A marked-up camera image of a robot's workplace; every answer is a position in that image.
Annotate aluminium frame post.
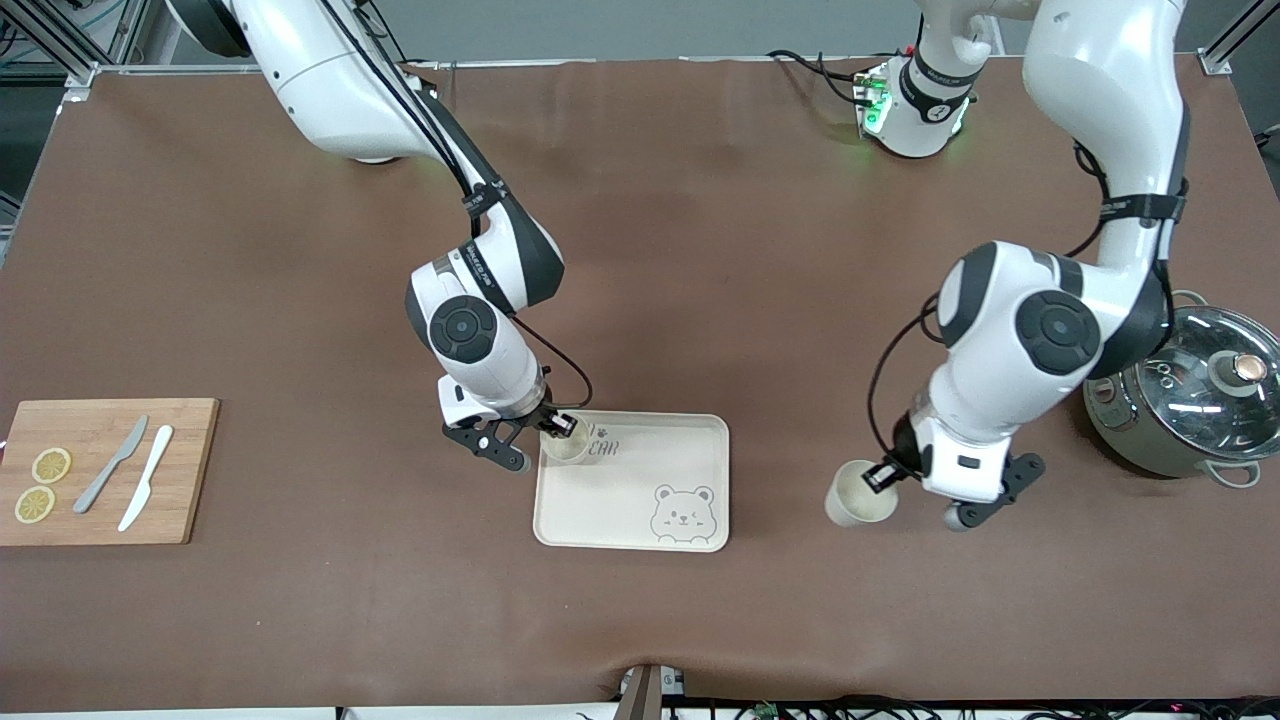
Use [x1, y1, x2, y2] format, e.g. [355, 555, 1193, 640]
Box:
[1197, 0, 1280, 76]
[0, 0, 263, 106]

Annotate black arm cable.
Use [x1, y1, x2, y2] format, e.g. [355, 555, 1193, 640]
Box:
[320, 0, 594, 413]
[866, 140, 1193, 471]

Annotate black base cables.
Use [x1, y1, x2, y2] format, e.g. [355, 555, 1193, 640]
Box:
[767, 48, 873, 107]

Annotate cream paper cup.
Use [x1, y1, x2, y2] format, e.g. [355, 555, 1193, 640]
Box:
[540, 428, 593, 466]
[824, 458, 901, 529]

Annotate metal table edge bracket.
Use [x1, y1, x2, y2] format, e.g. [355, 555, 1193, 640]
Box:
[615, 663, 691, 720]

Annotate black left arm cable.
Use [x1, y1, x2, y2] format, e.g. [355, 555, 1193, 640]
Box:
[866, 140, 1193, 471]

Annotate white plastic knife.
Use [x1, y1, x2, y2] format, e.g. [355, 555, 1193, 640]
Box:
[117, 425, 175, 533]

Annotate glass pot lid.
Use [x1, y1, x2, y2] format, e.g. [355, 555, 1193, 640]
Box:
[1140, 305, 1280, 463]

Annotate cream tray with bear print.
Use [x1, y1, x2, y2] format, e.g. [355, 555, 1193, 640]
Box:
[532, 410, 731, 553]

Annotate grey-green electric cooking pot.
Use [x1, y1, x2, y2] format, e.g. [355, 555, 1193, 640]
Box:
[1083, 290, 1280, 489]

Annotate grey plastic knife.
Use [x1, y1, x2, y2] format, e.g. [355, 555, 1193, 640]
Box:
[72, 415, 150, 515]

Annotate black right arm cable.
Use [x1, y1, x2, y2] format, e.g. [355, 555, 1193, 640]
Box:
[320, 0, 594, 413]

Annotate brown table mat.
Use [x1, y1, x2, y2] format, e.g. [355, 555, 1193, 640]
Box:
[0, 55, 1280, 713]

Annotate wooden cutting board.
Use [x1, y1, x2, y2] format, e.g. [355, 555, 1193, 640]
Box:
[0, 398, 221, 547]

